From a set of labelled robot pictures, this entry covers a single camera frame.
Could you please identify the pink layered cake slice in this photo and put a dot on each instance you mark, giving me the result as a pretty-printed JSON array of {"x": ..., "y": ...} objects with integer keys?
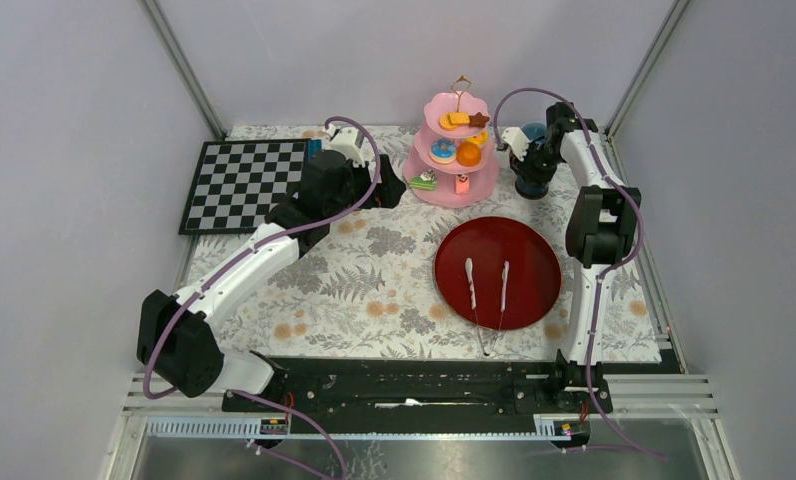
[{"x": 462, "y": 184}]

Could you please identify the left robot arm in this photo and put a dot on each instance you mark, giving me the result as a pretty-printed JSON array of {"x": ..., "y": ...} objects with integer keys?
[{"x": 177, "y": 338}]

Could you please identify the square yellow cracker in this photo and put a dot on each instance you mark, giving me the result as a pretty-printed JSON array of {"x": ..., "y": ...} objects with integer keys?
[{"x": 459, "y": 118}]

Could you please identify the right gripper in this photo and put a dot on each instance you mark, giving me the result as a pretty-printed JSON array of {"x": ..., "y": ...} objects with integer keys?
[{"x": 522, "y": 169}]

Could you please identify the dark blue mug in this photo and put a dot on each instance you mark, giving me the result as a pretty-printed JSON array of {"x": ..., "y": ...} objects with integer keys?
[{"x": 531, "y": 175}]

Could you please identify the light blue mug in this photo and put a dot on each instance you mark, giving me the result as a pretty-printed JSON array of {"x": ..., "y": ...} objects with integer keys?
[{"x": 535, "y": 132}]

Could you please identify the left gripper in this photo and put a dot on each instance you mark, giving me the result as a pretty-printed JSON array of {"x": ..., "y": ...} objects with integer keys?
[{"x": 387, "y": 193}]

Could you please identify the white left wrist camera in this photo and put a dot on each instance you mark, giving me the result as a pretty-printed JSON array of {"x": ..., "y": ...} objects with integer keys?
[{"x": 348, "y": 141}]

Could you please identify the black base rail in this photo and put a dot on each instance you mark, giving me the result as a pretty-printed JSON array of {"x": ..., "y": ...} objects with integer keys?
[{"x": 474, "y": 397}]

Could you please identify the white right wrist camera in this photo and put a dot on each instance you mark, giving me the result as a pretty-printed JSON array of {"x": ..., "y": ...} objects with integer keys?
[{"x": 515, "y": 141}]

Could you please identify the orange round tart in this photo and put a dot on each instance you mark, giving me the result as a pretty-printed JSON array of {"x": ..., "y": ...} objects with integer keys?
[{"x": 468, "y": 154}]

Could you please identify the blue lego brick on pillar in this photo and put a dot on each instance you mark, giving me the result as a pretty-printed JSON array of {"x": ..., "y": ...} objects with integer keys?
[{"x": 314, "y": 146}]

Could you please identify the white handled metal tongs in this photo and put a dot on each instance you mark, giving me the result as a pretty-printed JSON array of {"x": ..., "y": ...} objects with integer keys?
[{"x": 487, "y": 294}]

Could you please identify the black and white chessboard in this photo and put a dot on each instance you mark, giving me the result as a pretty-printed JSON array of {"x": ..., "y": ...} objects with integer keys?
[{"x": 236, "y": 183}]

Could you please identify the round yellow biscuit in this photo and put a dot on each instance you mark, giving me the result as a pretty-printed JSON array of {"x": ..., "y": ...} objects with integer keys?
[{"x": 445, "y": 122}]

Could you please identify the green cake slice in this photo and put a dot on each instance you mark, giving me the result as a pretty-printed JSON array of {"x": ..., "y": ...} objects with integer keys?
[{"x": 425, "y": 181}]

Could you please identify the dark brown wooden coaster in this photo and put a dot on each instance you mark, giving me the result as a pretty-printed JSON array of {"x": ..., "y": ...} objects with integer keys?
[{"x": 533, "y": 194}]

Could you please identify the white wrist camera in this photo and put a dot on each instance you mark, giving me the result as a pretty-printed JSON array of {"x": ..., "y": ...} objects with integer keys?
[
  {"x": 348, "y": 141},
  {"x": 515, "y": 141}
]

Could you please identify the pink three-tier cake stand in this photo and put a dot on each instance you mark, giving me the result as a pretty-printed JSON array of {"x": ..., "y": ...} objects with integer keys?
[{"x": 483, "y": 177}]

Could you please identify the yellow iced donut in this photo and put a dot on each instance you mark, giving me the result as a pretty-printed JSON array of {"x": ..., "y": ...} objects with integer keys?
[{"x": 480, "y": 139}]

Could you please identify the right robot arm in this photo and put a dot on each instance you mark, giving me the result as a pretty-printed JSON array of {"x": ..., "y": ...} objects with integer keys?
[{"x": 601, "y": 228}]

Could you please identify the dark red round tray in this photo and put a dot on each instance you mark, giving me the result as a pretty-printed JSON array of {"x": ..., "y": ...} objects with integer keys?
[{"x": 535, "y": 281}]

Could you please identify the blue iced donut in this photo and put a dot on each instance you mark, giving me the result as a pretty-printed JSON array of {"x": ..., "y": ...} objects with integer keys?
[{"x": 443, "y": 151}]

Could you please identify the brown star cookie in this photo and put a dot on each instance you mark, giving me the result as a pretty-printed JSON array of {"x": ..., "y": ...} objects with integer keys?
[{"x": 478, "y": 120}]

